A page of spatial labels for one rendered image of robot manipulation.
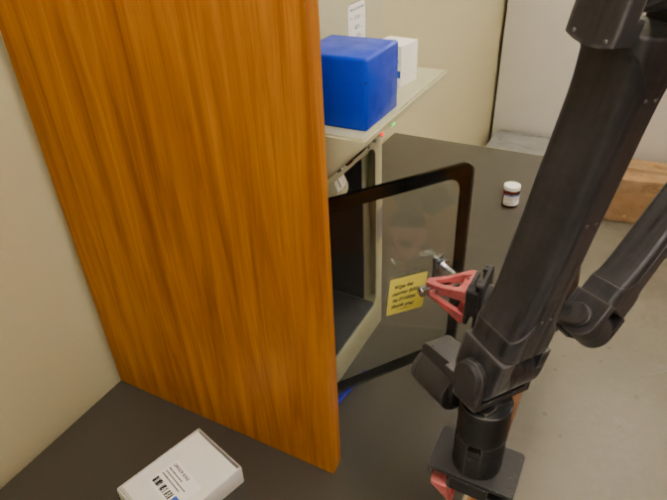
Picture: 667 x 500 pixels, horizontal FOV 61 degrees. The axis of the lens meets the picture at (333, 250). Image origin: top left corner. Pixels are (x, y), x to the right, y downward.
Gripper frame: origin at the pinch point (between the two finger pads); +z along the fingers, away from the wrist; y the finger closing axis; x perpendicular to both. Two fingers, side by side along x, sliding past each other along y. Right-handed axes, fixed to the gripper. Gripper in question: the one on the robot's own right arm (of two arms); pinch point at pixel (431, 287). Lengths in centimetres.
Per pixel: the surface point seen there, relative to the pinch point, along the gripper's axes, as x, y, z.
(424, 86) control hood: -7.1, 31.1, 5.4
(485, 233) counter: -62, -26, 5
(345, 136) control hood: 14.7, 31.0, 7.7
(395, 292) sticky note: 1.3, -2.0, 5.9
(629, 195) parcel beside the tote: -258, -101, -35
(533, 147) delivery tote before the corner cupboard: -274, -86, 24
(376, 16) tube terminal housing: -14.2, 39.1, 16.3
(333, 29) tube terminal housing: 0.6, 40.2, 16.4
